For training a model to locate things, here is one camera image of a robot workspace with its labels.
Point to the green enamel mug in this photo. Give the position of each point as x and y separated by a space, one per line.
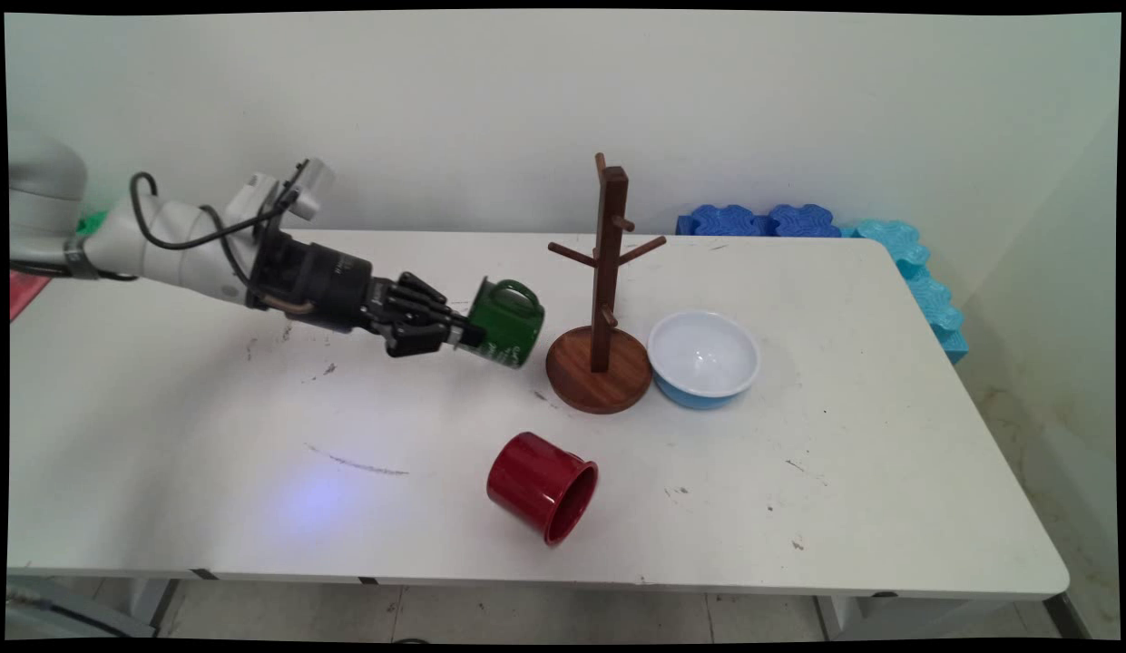
508 326

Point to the brown wooden mug tree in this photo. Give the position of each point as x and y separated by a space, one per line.
608 272

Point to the red enamel mug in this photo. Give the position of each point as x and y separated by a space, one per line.
531 481

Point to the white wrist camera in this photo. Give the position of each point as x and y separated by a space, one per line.
310 186

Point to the light blue bowl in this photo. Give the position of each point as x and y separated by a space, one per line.
703 358

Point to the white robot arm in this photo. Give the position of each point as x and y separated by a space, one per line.
172 263

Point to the red flat object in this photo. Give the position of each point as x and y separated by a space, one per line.
25 292

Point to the dark blue foam mat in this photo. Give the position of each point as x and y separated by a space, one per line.
762 220

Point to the cyan foam mat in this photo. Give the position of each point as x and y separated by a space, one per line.
925 290

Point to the green object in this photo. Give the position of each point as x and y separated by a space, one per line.
93 223

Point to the grey table leg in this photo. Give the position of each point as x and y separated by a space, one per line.
839 617

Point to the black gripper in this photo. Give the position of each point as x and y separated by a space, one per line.
322 281

